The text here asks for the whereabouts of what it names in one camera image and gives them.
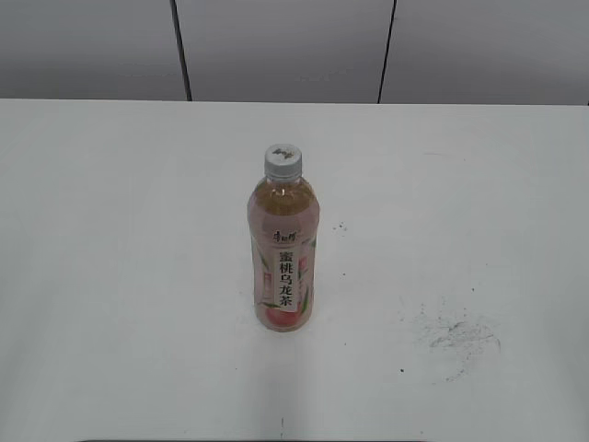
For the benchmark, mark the peach oolong tea bottle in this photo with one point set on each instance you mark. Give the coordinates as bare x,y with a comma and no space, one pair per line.
283,218

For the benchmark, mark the grey bottle cap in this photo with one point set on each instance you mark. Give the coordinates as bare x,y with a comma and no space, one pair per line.
283,162

